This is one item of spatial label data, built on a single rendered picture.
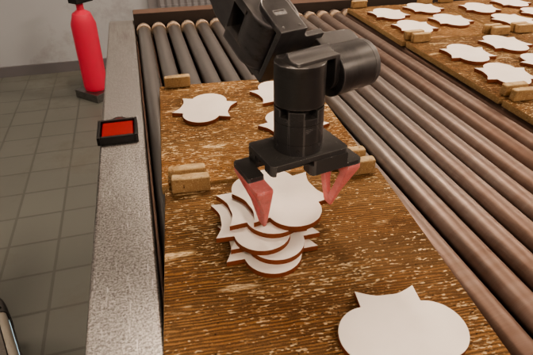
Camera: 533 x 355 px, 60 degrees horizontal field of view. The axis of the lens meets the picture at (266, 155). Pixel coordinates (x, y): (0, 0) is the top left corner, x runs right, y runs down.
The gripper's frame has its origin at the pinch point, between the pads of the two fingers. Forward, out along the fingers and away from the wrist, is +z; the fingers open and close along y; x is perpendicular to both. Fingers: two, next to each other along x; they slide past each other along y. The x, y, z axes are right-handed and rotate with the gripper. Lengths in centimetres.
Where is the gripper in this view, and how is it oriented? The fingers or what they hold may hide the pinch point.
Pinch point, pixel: (296, 207)
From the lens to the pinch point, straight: 59.5
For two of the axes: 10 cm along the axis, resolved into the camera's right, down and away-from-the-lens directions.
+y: -8.9, 2.4, -3.8
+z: 0.1, 8.6, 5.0
